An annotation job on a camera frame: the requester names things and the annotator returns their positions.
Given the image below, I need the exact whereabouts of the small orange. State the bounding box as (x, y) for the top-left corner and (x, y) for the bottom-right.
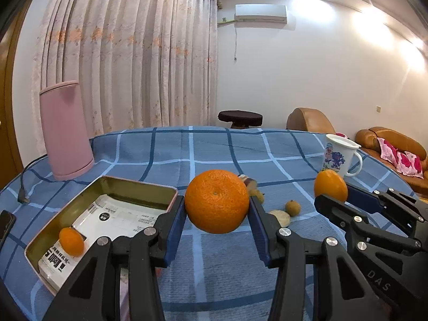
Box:
(59, 227), (85, 258)

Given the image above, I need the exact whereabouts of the white printed mug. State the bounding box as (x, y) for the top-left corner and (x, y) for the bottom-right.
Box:
(322, 134), (363, 178)

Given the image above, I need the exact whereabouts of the pale round slice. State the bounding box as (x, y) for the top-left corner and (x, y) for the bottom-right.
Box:
(268, 210), (291, 228)

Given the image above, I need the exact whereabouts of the black power cable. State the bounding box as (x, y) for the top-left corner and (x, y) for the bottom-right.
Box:
(18, 153), (51, 204)

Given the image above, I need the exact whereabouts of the black phone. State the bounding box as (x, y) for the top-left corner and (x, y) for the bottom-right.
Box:
(0, 210), (17, 249)

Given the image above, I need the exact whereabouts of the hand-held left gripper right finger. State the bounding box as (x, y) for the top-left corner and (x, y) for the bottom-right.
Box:
(249, 196), (382, 321)

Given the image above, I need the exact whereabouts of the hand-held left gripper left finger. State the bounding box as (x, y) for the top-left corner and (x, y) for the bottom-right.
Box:
(42, 194), (186, 321)

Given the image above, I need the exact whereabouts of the pink metal tin box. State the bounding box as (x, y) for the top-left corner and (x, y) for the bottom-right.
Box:
(24, 175), (178, 297)

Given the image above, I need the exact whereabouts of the pink floral curtain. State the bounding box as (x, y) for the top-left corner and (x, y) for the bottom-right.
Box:
(32, 0), (223, 161)

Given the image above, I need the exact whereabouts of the pink floral pillow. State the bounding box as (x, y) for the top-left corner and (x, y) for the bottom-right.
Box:
(377, 137), (425, 178)

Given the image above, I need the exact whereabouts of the pink electric kettle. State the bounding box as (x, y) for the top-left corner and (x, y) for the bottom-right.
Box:
(39, 80), (95, 181)

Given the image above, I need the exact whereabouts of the dark round stool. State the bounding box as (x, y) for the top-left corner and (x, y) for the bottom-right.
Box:
(218, 110), (263, 130)

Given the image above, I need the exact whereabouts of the white air conditioner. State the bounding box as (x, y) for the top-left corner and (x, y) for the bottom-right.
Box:
(234, 4), (288, 24)

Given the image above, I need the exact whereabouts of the blue plaid tablecloth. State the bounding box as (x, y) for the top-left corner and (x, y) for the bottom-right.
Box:
(0, 125), (428, 321)

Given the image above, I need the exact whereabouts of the medium orange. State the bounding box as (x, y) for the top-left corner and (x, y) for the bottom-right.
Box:
(314, 169), (349, 203)

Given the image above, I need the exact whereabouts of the brown striped small jar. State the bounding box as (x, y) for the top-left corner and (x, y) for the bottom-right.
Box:
(238, 174), (258, 189)

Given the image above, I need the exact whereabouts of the large orange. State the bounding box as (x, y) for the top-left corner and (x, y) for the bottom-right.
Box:
(185, 170), (251, 234)

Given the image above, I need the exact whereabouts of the brown wooden chair back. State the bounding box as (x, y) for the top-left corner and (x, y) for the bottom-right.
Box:
(286, 108), (337, 136)

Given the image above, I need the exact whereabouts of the brown leather sofa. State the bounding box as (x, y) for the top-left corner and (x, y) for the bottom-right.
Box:
(355, 126), (428, 198)

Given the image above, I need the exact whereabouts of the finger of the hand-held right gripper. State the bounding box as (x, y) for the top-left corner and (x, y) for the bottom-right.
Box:
(314, 193), (422, 252)
(346, 183), (428, 222)

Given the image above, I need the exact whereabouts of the wooden door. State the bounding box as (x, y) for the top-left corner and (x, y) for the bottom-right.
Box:
(0, 5), (25, 188)

